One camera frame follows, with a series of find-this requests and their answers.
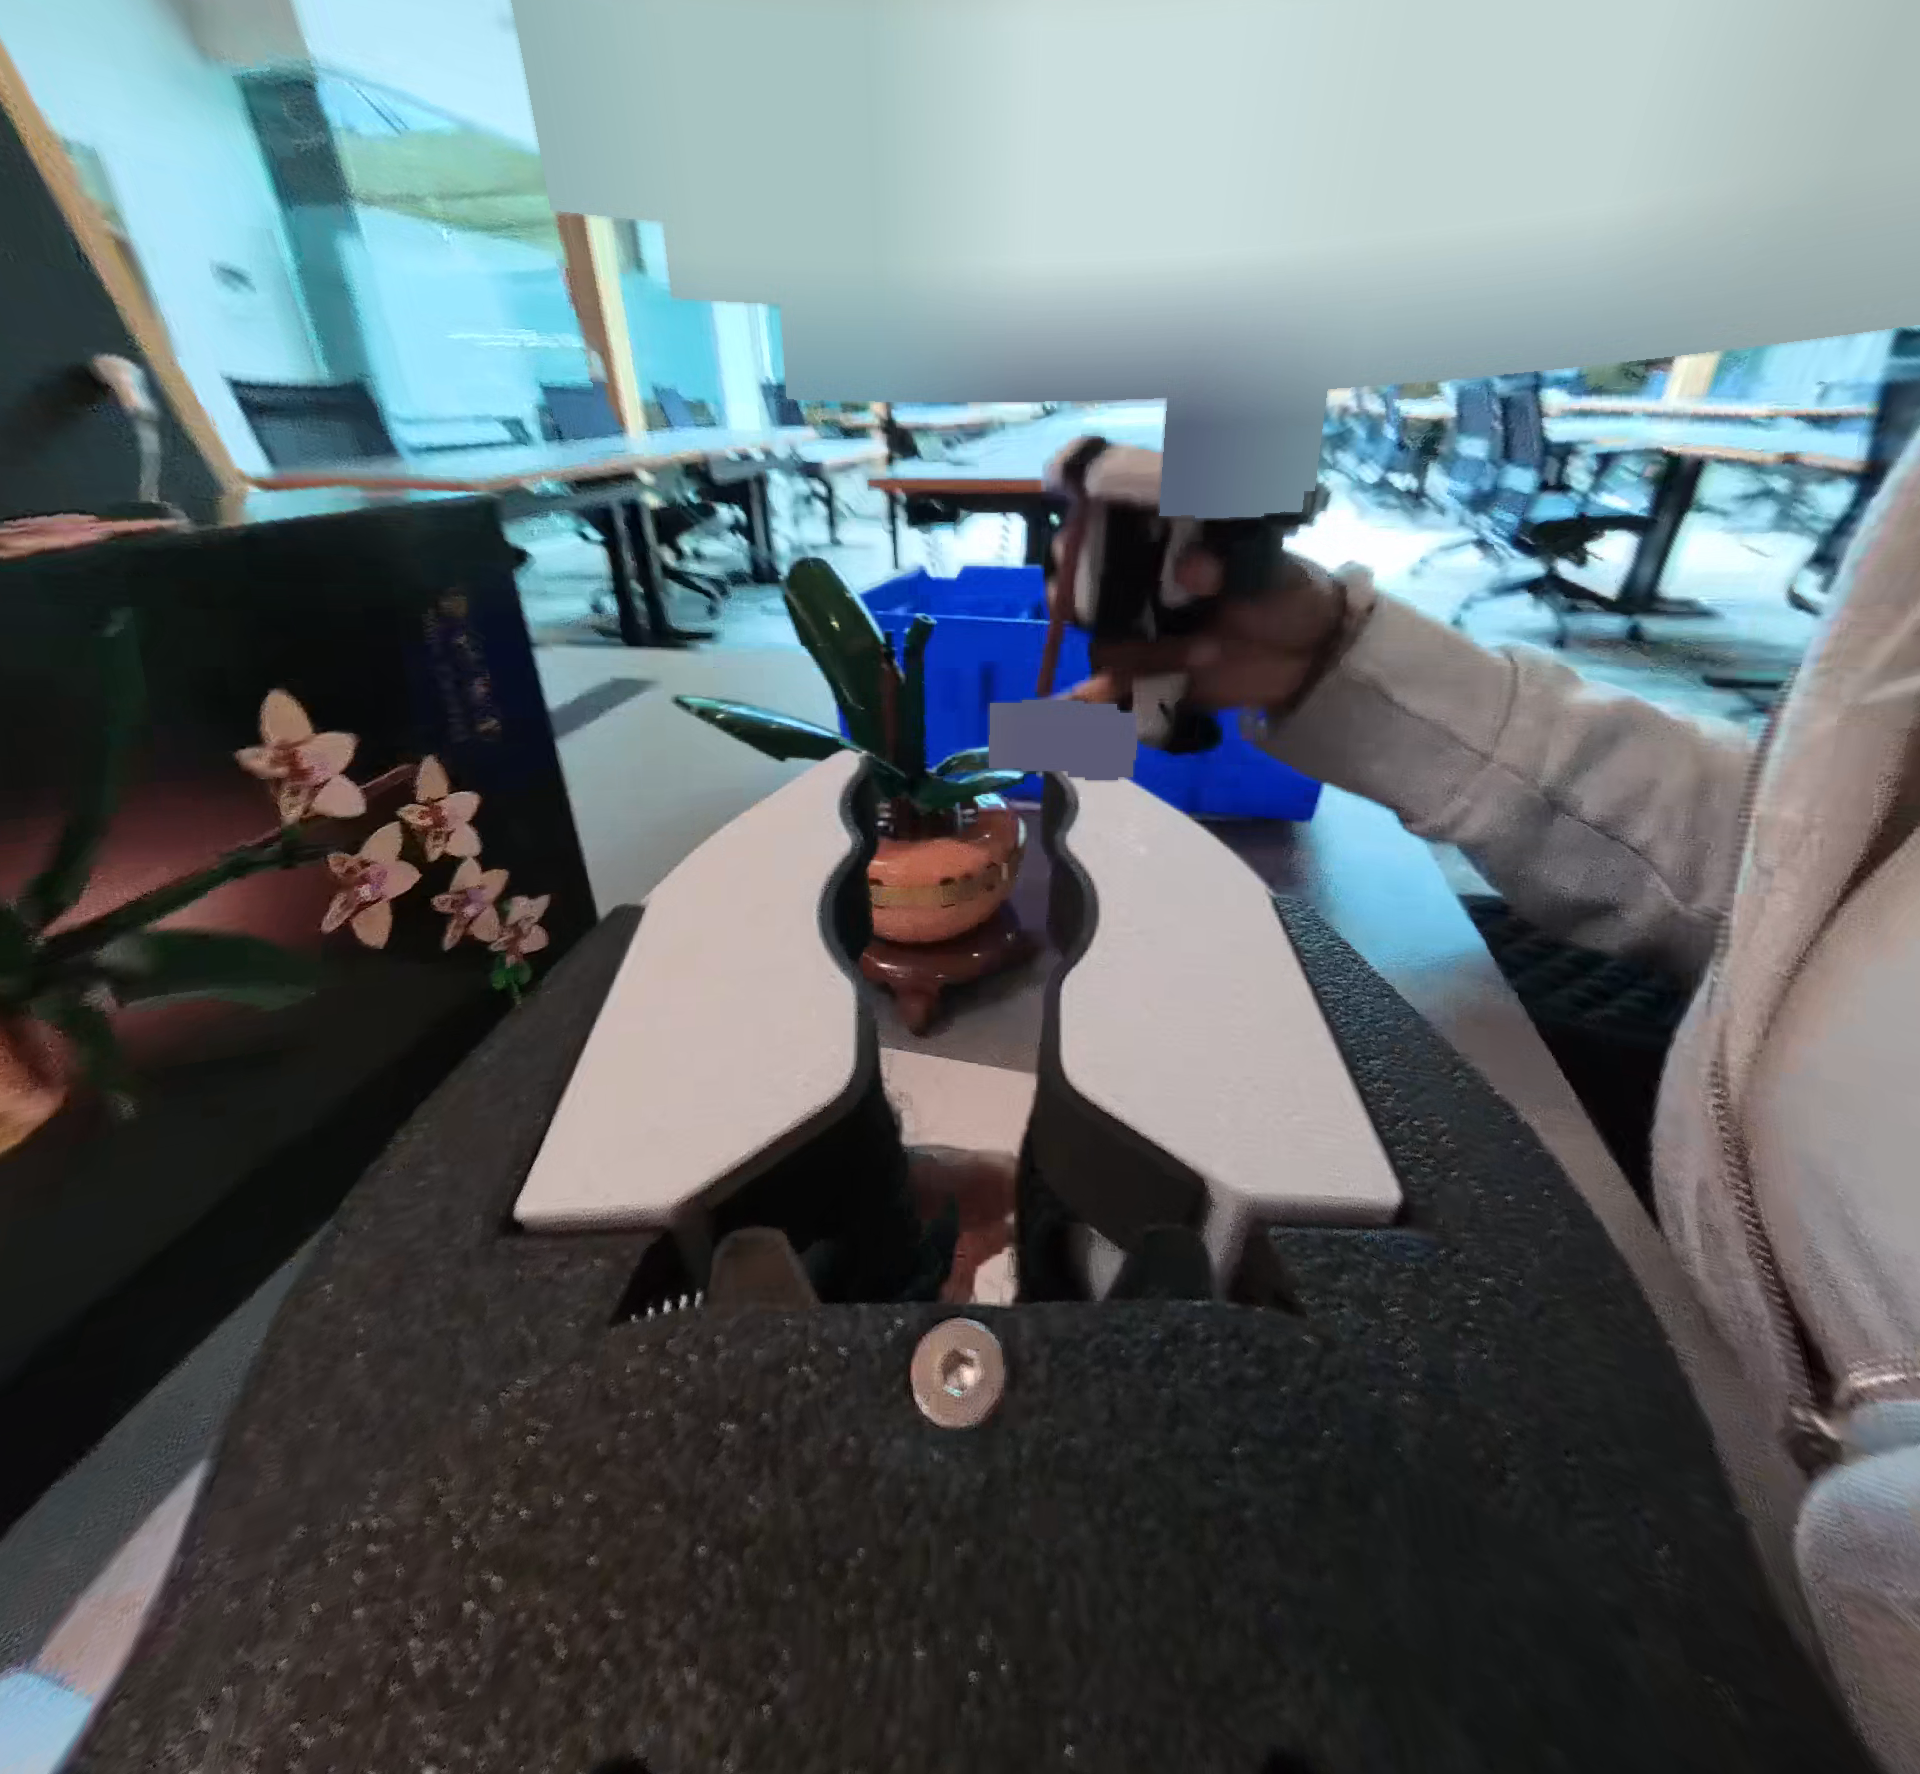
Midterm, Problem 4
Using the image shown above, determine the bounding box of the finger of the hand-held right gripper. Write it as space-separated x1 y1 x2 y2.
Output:
1046 440 1170 648

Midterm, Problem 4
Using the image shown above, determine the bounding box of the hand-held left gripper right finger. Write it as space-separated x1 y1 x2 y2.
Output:
1032 769 1407 1300

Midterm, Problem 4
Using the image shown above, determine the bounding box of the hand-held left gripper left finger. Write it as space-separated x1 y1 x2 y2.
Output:
512 750 916 1243

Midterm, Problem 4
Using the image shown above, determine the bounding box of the brown toy orchid stem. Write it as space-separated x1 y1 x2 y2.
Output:
1032 454 1107 705

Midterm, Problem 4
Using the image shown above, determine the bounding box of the toy brick orchid plant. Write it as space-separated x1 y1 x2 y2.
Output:
674 556 1040 1034

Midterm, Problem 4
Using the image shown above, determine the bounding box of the grey desk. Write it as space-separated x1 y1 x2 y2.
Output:
0 640 1675 1774

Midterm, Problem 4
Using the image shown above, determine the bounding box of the long wood-edged office desk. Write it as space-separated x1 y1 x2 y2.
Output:
239 427 890 651

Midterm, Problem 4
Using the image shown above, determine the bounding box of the person's right hand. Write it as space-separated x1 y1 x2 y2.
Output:
1091 556 1356 743

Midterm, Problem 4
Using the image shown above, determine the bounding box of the blue plastic bin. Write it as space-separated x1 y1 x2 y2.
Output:
837 564 1324 826

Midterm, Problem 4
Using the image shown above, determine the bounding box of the black office chair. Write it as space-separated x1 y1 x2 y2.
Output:
1448 377 1659 643

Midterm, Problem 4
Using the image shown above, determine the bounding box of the black mesh chair seat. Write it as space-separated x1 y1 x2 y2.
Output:
1461 891 1702 1214

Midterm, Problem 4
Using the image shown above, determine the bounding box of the black orchid print box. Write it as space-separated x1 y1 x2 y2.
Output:
0 499 600 1520

